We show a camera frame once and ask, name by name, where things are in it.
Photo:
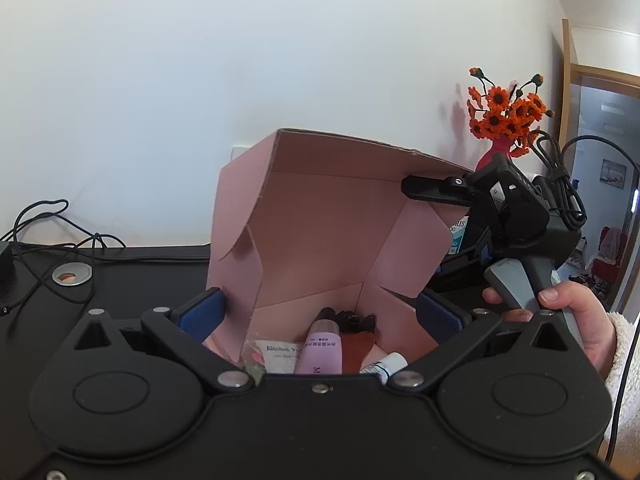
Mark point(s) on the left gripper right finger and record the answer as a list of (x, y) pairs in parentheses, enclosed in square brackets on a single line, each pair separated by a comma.
[(461, 336)]

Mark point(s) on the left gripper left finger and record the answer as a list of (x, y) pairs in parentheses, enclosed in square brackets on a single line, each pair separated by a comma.
[(179, 335)]

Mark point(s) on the white small tube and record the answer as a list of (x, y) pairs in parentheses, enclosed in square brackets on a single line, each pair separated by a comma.
[(387, 366)]

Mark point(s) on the red gua sha tool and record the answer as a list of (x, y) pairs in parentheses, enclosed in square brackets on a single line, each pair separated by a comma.
[(359, 350)]

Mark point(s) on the alcohol pad packet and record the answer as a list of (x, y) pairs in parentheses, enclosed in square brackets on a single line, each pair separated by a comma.
[(271, 356)]

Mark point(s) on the pink cosmetic tube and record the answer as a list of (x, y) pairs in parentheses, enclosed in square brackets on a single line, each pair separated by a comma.
[(322, 352)]

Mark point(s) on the pink cardboard box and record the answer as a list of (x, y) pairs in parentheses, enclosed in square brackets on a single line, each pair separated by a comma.
[(306, 220)]

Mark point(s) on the white fuzzy sleeve forearm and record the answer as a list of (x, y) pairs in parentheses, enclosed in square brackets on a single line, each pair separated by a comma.
[(628, 431)]

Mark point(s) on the person's right hand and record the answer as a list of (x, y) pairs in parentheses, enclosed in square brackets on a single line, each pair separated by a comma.
[(595, 327)]

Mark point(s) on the brown fish oil bottle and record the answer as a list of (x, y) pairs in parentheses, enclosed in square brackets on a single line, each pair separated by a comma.
[(457, 233)]

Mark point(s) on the black hair clip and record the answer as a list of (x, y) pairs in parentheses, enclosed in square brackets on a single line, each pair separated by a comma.
[(349, 322)]

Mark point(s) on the red vase orange flowers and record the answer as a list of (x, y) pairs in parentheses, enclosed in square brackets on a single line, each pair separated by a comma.
[(508, 117)]

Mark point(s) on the round metal desk grommet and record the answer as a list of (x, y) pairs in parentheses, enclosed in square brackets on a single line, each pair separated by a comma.
[(72, 274)]

